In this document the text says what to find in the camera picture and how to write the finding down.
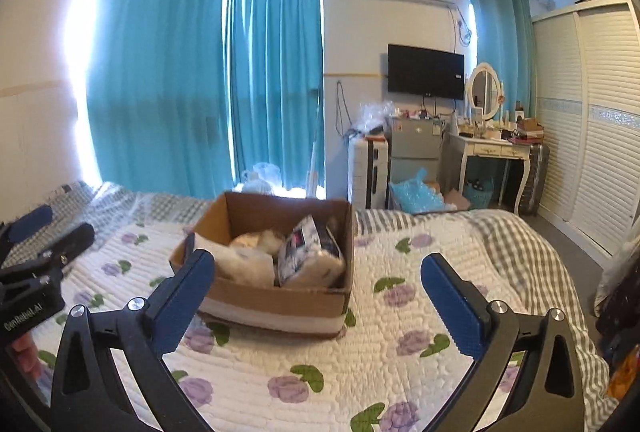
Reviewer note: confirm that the teal curtain middle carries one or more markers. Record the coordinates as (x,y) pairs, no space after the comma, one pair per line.
(275,66)

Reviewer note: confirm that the teal curtain left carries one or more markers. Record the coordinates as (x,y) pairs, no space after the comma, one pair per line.
(156,97)

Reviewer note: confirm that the teal curtain right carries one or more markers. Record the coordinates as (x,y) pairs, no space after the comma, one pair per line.
(505,40)

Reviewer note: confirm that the clear water jug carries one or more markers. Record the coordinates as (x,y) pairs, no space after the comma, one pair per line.
(262,178)

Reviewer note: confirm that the box with blue bubble wrap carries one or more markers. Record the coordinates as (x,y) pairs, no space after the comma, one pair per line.
(417,196)

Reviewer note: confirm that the teal curtain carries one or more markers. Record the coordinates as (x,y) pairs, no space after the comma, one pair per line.
(156,97)
(275,66)
(505,40)

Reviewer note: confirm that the person's left hand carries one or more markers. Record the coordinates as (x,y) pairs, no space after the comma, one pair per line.
(26,355)

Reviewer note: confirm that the white louvered wardrobe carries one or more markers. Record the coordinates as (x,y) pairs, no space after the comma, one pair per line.
(587,100)

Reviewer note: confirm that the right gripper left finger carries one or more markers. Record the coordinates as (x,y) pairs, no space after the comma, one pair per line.
(175,301)

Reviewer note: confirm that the white oval vanity mirror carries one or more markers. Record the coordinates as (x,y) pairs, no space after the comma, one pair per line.
(484,95)

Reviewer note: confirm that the floral tissue paper pack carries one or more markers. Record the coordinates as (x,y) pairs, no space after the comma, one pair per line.
(310,258)

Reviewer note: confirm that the grey checked bed sheet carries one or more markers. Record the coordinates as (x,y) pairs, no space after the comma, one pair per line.
(522,257)

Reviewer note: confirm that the cream lace fabric bundle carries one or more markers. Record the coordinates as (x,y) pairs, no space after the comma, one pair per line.
(267,241)

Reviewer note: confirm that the grey mini fridge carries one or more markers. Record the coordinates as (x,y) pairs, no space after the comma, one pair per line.
(415,144)

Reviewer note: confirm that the white dressing table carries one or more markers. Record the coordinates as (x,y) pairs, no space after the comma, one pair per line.
(457,150)

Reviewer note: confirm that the white knit glove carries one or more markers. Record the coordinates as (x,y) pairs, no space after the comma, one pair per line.
(244,266)

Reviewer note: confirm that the teal laundry basket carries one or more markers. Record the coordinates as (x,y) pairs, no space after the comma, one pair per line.
(479,192)

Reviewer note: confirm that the brown cardboard box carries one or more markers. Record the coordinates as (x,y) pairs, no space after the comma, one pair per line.
(306,312)

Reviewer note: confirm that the white floral quilt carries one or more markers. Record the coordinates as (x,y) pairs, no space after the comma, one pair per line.
(390,368)

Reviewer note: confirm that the white suitcase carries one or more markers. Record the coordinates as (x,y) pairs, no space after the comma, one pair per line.
(367,172)

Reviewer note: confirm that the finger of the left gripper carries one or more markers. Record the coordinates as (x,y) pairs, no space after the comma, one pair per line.
(26,226)
(65,244)

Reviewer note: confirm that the black wall television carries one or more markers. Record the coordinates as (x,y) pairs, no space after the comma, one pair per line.
(425,72)

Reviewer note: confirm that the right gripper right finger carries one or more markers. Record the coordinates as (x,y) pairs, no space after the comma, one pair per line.
(460,305)

